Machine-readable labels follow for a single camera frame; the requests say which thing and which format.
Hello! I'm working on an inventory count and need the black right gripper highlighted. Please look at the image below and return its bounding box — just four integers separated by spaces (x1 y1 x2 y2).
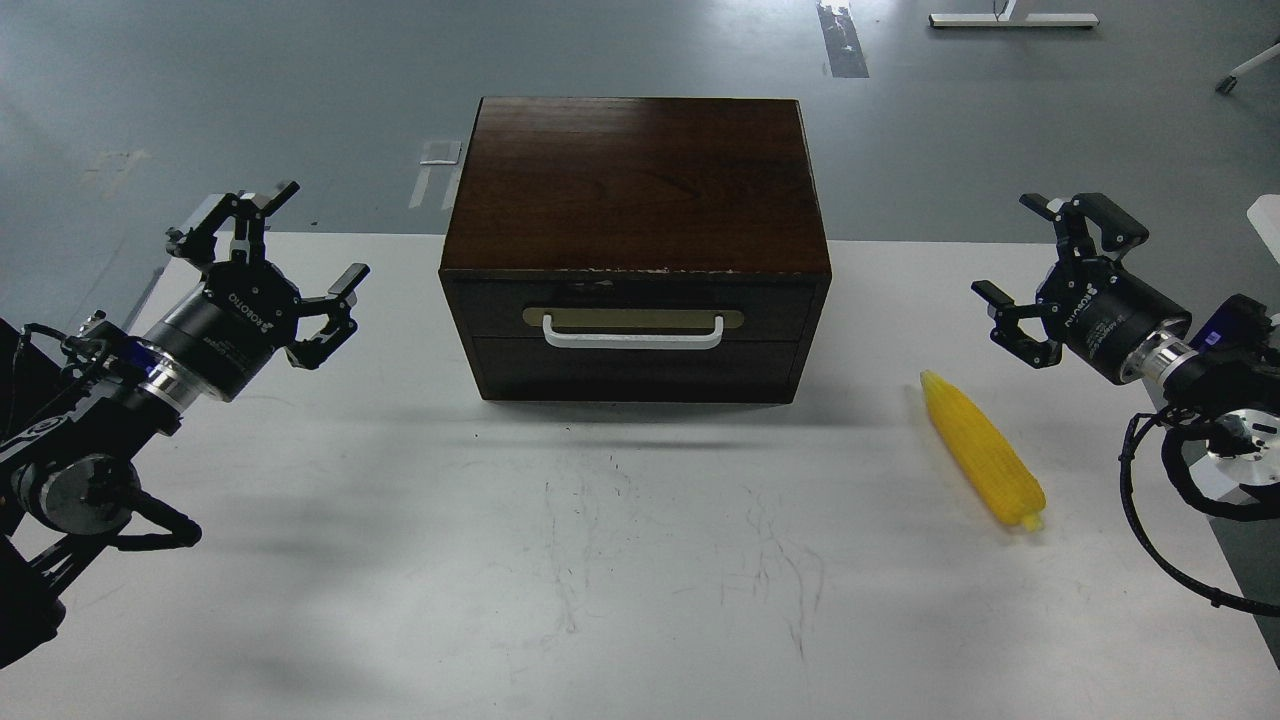
972 193 1190 386

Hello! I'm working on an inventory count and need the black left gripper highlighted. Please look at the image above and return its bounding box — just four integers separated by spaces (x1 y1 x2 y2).
152 181 370 402

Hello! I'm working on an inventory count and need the yellow corn cob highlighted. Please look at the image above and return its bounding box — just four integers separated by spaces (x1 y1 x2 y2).
919 370 1047 533

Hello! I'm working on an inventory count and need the wooden drawer with white handle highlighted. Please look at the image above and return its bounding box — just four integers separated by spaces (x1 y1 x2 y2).
447 281 813 341

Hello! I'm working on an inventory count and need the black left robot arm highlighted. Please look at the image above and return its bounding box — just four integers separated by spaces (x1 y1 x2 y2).
1 182 369 666

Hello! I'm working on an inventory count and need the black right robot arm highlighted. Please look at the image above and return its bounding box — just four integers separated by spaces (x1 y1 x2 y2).
972 193 1279 618

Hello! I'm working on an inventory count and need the dark wooden drawer cabinet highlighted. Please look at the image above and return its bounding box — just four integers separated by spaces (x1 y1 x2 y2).
439 97 832 404

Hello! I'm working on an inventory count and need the white table leg base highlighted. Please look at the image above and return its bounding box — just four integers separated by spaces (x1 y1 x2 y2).
928 1 1100 29

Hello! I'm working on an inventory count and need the white chair leg with caster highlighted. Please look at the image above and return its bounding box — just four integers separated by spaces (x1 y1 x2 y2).
1215 40 1280 95

